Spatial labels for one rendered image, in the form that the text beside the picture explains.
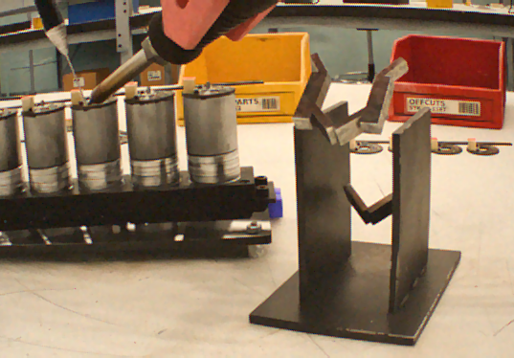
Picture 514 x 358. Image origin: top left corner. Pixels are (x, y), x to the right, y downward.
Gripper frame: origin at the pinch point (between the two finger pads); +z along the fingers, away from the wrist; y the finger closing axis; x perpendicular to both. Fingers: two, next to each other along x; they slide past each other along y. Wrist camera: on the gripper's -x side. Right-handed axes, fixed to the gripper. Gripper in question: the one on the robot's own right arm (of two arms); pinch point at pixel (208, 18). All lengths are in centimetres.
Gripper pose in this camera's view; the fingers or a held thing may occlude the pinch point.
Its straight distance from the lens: 25.3
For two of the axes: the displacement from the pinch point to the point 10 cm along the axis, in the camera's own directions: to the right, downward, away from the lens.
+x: 6.7, 5.8, -4.6
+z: -2.8, 7.8, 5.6
